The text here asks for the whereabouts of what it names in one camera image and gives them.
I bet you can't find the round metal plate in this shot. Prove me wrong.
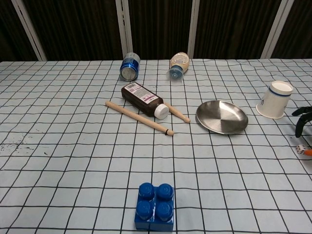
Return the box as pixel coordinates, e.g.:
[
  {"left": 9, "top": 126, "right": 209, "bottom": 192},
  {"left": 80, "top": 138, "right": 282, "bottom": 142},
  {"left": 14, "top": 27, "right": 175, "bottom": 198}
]
[{"left": 195, "top": 100, "right": 249, "bottom": 135}]

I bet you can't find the blue aluminium drink can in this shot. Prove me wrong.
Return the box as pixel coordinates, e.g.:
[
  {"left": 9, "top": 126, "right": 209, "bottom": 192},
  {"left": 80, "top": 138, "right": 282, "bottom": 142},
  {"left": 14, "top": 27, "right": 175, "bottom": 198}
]
[{"left": 119, "top": 52, "right": 141, "bottom": 81}]

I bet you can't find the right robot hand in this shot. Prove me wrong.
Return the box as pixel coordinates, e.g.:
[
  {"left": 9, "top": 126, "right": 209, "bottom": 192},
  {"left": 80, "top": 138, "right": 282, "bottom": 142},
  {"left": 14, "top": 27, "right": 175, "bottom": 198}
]
[{"left": 292, "top": 106, "right": 312, "bottom": 160}]

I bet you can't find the white metal frame post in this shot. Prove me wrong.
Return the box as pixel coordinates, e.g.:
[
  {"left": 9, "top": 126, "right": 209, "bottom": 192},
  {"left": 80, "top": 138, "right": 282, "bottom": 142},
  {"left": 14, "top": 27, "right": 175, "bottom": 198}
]
[
  {"left": 260, "top": 0, "right": 295, "bottom": 59},
  {"left": 187, "top": 0, "right": 207, "bottom": 59},
  {"left": 11, "top": 0, "right": 47, "bottom": 61},
  {"left": 116, "top": 0, "right": 134, "bottom": 60}
]

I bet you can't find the plain wooden drumstick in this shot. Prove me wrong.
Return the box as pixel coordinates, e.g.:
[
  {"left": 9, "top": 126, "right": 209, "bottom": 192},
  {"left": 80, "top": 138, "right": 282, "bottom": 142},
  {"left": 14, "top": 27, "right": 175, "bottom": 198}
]
[{"left": 164, "top": 102, "right": 191, "bottom": 123}]

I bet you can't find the wooden drumstick with black ring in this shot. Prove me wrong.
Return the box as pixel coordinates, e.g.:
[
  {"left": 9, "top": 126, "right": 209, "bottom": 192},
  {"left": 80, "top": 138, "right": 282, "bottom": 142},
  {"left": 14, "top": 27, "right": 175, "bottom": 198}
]
[{"left": 105, "top": 101, "right": 175, "bottom": 136}]

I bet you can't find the light blue checkered tablecloth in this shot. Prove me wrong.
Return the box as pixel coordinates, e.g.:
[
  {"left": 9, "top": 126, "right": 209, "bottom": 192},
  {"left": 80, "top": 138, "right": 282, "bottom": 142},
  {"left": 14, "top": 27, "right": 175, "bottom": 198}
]
[{"left": 0, "top": 58, "right": 312, "bottom": 234}]

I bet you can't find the mayonnaise squeeze bottle blue cap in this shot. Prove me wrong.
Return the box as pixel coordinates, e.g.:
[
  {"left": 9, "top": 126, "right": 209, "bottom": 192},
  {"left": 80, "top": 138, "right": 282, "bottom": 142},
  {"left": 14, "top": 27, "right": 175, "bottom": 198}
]
[{"left": 166, "top": 51, "right": 191, "bottom": 82}]

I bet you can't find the white paper cup blue rim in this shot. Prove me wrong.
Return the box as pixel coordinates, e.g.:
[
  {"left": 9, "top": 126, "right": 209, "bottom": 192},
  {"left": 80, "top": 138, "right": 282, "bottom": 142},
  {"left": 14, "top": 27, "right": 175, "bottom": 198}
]
[{"left": 255, "top": 81, "right": 294, "bottom": 119}]

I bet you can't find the blue toy building brick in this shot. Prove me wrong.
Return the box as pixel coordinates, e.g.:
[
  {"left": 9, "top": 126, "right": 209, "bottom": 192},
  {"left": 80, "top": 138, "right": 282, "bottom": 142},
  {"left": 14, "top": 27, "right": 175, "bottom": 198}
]
[{"left": 133, "top": 182, "right": 175, "bottom": 232}]

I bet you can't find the brown bottle white cap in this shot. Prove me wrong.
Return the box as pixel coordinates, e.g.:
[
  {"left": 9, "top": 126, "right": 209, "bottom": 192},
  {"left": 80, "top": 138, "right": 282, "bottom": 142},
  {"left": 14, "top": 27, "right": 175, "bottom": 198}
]
[{"left": 121, "top": 82, "right": 169, "bottom": 120}]

